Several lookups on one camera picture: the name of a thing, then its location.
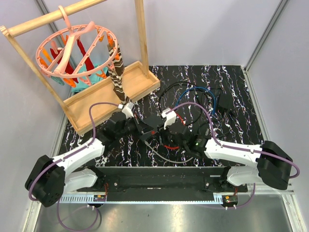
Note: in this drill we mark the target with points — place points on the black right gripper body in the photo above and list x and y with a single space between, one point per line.
167 138

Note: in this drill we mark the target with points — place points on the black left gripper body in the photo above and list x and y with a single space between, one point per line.
130 128

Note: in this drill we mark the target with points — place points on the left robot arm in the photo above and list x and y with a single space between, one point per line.
50 178

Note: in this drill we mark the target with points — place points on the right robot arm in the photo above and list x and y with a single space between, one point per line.
266 163

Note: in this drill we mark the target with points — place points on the wooden drying rack stand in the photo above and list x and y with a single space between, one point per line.
31 101

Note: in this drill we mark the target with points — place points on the black marble pattern mat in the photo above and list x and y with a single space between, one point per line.
178 85

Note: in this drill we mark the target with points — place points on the teal cloth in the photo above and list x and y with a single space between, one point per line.
94 78

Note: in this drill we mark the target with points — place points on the brown striped sock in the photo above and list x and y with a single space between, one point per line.
116 76

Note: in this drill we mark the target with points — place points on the black power adapter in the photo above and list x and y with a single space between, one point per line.
225 105

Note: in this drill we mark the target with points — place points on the red sock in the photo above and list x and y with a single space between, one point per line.
55 51

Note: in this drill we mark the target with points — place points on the pink round clip hanger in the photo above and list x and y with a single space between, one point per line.
91 36

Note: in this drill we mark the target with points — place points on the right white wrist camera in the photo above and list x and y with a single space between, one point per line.
169 117

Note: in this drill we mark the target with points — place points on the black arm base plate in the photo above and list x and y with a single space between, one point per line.
159 188

